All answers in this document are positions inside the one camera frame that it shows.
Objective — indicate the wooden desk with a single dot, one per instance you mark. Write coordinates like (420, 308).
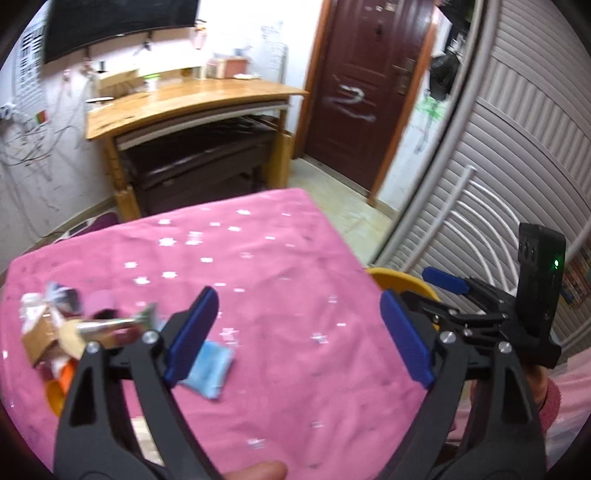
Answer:
(129, 121)

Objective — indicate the dark bench under desk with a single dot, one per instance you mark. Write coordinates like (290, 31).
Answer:
(209, 162)

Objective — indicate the dark red door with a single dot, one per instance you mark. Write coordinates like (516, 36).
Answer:
(365, 68)

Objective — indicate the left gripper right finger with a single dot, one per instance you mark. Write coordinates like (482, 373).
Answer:
(503, 437)

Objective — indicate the black wall television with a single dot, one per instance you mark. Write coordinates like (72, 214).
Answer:
(75, 24)

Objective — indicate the pink star tablecloth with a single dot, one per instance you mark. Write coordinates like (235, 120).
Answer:
(316, 381)

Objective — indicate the person's right hand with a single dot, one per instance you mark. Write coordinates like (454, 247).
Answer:
(537, 378)

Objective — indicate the person's left hand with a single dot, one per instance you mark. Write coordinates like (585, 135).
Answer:
(273, 470)

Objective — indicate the purple floor mat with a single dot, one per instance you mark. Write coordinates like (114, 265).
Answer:
(90, 225)

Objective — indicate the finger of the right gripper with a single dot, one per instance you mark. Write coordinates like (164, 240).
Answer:
(488, 298)
(477, 328)

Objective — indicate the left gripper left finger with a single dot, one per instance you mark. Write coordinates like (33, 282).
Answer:
(95, 437)

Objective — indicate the white louvered cabinet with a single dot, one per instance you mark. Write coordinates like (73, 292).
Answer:
(515, 148)

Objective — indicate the eye chart poster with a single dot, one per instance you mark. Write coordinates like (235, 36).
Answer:
(30, 97)

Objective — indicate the light blue tissue packet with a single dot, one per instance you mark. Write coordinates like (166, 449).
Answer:
(209, 370)

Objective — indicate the white power strip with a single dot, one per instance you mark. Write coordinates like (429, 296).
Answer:
(9, 113)

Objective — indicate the pink storage box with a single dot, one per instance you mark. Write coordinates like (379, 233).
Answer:
(226, 67)

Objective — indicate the pink sleeve forearm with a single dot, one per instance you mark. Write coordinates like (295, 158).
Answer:
(567, 407)

